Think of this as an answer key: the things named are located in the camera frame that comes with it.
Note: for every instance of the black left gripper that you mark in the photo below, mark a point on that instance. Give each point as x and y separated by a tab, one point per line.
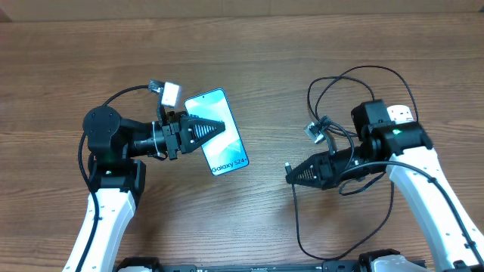
179	135

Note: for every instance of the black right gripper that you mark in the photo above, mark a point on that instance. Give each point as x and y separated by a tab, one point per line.
324	168

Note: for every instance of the Samsung Galaxy smartphone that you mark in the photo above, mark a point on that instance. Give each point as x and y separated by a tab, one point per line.
225	152

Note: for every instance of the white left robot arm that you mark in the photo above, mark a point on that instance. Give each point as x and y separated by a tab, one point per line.
115	175

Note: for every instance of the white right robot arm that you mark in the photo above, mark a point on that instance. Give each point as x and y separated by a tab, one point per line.
396	145

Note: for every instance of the white power strip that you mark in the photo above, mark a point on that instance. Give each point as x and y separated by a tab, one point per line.
400	114

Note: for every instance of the cardboard back panel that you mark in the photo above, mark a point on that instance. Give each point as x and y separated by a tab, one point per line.
68	10

